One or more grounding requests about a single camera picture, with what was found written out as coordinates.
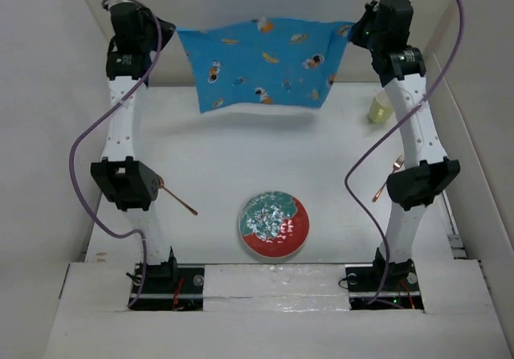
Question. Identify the red and teal plate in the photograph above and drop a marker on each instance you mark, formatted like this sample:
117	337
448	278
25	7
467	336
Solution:
274	225

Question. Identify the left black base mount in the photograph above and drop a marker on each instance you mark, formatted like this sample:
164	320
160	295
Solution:
179	291

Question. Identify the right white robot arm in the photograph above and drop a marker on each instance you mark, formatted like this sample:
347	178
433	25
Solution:
427	170

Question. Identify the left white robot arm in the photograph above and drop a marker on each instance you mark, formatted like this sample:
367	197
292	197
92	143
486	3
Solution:
124	179

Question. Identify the copper spoon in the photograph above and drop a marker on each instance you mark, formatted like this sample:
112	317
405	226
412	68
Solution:
163	187

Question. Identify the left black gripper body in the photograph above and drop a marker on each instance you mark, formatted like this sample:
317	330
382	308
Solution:
148	40

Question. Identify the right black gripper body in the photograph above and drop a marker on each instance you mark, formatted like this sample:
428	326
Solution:
373	36

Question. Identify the blue space-print cloth placemat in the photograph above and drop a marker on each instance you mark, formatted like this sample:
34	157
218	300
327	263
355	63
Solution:
282	61

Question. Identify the pale yellow cup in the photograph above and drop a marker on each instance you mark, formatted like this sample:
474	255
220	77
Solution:
381	108

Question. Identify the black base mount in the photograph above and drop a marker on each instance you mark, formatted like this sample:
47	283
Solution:
400	291
179	291

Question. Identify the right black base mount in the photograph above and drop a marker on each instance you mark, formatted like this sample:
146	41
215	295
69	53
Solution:
400	291

